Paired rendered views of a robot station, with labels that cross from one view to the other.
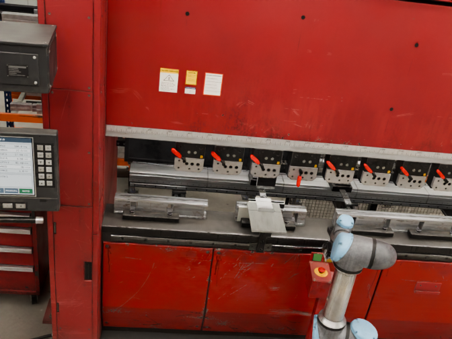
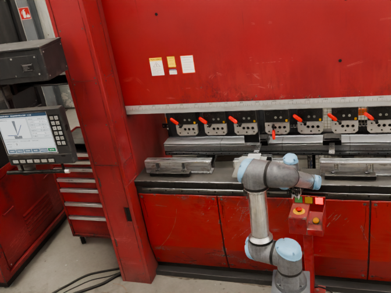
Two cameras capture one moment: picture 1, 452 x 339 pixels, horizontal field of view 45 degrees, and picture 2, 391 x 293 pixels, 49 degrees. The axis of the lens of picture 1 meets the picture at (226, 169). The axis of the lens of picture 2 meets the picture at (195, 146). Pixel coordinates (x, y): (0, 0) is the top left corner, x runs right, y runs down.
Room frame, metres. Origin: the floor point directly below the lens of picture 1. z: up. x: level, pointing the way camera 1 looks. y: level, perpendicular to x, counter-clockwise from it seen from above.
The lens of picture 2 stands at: (0.10, -1.09, 2.29)
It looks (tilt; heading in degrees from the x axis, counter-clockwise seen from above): 24 degrees down; 28
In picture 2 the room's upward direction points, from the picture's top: 9 degrees counter-clockwise
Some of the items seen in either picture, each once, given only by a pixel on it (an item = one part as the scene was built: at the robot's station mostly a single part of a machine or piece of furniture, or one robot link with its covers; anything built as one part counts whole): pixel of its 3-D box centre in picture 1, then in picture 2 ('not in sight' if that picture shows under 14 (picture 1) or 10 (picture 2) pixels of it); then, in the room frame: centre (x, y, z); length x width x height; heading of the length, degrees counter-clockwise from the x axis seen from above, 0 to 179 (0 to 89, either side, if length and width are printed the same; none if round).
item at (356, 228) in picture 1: (366, 230); (349, 175); (2.56, -0.83, 0.89); 0.30 x 0.05 x 0.03; 97
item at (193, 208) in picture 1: (161, 206); (178, 165); (2.47, 0.32, 0.92); 0.50 x 0.06 x 0.10; 97
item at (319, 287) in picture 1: (328, 276); (307, 215); (2.28, -0.62, 0.75); 0.20 x 0.16 x 0.18; 93
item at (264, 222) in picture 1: (266, 217); (249, 167); (2.39, -0.24, 1.00); 0.26 x 0.18 x 0.01; 7
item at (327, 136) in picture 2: (343, 190); (331, 143); (2.76, -0.70, 1.01); 0.26 x 0.12 x 0.05; 7
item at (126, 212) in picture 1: (151, 216); (170, 172); (2.40, 0.36, 0.89); 0.30 x 0.05 x 0.03; 97
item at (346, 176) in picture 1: (339, 165); (310, 118); (2.58, -0.60, 1.26); 0.15 x 0.09 x 0.17; 97
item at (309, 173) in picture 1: (303, 163); (277, 119); (2.56, -0.40, 1.26); 0.15 x 0.09 x 0.17; 97
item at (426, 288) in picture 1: (428, 288); not in sight; (2.51, -1.26, 0.59); 0.15 x 0.02 x 0.07; 97
